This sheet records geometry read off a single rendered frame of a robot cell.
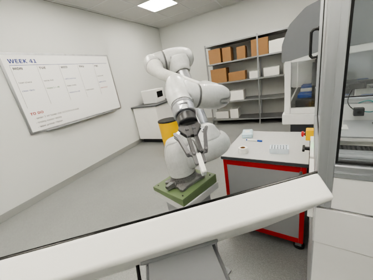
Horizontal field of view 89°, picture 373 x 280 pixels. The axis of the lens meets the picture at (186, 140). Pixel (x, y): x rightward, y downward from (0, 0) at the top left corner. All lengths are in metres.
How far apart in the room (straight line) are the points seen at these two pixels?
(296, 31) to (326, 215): 1.51
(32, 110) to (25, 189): 1.13
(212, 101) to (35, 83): 3.09
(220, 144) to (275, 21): 4.52
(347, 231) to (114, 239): 0.67
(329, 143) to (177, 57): 0.94
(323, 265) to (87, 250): 0.77
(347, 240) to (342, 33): 0.59
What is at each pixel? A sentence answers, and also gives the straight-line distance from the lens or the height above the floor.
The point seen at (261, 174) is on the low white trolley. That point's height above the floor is 0.63.
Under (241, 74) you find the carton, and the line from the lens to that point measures 4.99.
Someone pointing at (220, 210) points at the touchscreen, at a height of 1.19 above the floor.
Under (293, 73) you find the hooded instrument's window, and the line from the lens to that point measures 1.98.
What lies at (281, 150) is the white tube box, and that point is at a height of 0.79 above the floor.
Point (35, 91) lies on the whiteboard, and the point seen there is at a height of 1.52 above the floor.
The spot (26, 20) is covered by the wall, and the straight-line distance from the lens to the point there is 3.87.
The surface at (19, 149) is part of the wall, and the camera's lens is 3.47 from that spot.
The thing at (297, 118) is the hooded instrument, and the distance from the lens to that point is 2.02.
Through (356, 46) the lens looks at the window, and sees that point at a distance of 0.62.
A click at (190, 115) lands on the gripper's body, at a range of 0.68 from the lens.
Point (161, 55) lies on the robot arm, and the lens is 1.27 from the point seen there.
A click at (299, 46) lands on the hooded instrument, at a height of 1.47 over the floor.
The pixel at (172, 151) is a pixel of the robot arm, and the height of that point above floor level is 1.02.
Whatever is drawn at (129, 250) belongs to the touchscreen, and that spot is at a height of 1.18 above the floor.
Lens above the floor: 1.39
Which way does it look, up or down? 18 degrees down
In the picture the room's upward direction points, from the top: 10 degrees counter-clockwise
